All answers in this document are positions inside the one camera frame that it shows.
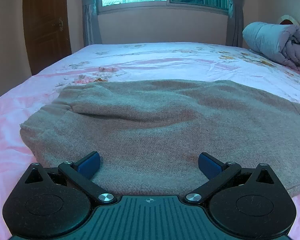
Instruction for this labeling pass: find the pink floral bed sheet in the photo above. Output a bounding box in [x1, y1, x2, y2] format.
[0, 42, 300, 239]

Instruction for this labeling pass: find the right grey curtain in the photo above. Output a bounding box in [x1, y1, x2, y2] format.
[226, 0, 245, 47]

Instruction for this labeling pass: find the grey curtain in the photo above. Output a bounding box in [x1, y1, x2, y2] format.
[81, 0, 102, 46]
[226, 0, 245, 47]

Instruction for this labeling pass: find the rolled grey quilt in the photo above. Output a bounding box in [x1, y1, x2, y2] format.
[242, 22, 300, 71]

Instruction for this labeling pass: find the brown wooden door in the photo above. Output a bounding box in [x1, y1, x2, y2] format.
[23, 0, 71, 75]

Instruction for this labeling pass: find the red white headboard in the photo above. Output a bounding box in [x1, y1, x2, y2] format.
[277, 15, 300, 27]

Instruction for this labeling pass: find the left grey curtain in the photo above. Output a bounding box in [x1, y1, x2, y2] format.
[81, 0, 102, 46]

